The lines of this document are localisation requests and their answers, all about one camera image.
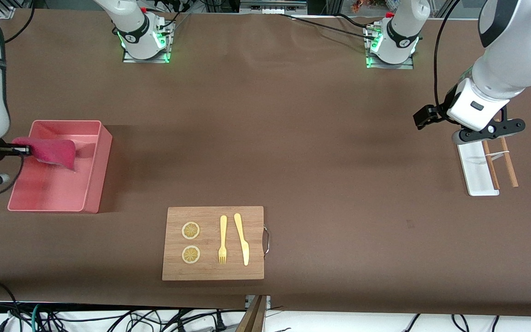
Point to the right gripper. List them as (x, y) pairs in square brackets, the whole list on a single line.
[(3, 149)]

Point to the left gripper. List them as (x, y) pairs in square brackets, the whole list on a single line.
[(444, 109)]

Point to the red cloth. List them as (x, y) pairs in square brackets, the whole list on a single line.
[(51, 152)]

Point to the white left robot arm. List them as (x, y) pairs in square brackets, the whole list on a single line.
[(514, 50)]

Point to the pink plastic bin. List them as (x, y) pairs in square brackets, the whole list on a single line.
[(58, 189)]

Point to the white rack base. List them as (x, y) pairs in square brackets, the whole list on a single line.
[(475, 175)]

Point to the wooden rack rod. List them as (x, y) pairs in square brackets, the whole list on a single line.
[(510, 166), (491, 170)]

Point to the orange background object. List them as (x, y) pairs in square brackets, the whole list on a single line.
[(360, 4)]

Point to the brown table cover sheet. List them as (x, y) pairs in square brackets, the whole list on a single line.
[(265, 138)]

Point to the grey power strip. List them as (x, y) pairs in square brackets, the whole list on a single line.
[(272, 5)]

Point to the lemon slice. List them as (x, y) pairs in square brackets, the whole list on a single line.
[(191, 230), (191, 255)]

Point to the yellow plastic knife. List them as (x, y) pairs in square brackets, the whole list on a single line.
[(242, 240)]

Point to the yellow plastic fork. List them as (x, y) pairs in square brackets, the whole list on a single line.
[(223, 230)]

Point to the wooden cutting board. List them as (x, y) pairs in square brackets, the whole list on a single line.
[(212, 272)]

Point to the wooden beam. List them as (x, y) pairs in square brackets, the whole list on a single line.
[(252, 318)]

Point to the black power plug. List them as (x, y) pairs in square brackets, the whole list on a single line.
[(219, 323)]

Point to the metal table bracket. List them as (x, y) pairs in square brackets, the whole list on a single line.
[(268, 300)]

